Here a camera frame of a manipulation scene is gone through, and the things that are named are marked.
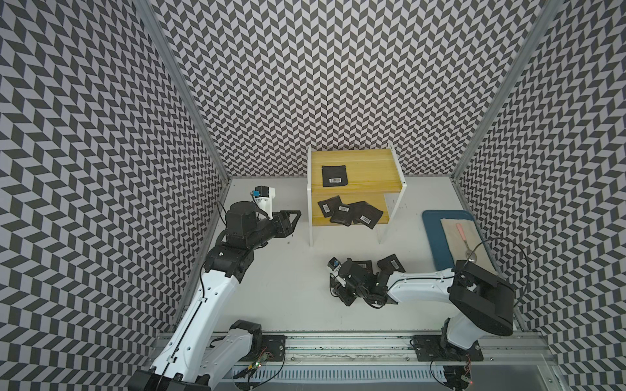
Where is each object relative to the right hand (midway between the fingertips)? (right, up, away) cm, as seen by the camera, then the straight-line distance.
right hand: (339, 291), depth 85 cm
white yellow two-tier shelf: (+4, +37, -12) cm, 39 cm away
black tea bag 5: (+10, +7, +6) cm, 14 cm away
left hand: (-14, +28, -14) cm, 34 cm away
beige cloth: (+47, +14, +9) cm, 50 cm away
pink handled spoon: (+51, +12, +8) cm, 53 cm away
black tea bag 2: (-4, +30, +3) cm, 31 cm away
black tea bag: (-3, +40, -11) cm, 42 cm away
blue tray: (+41, +11, +9) cm, 43 cm away
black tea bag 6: (+20, +8, +6) cm, 22 cm away
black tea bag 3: (+1, +27, -1) cm, 27 cm away
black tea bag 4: (+9, +28, 0) cm, 29 cm away
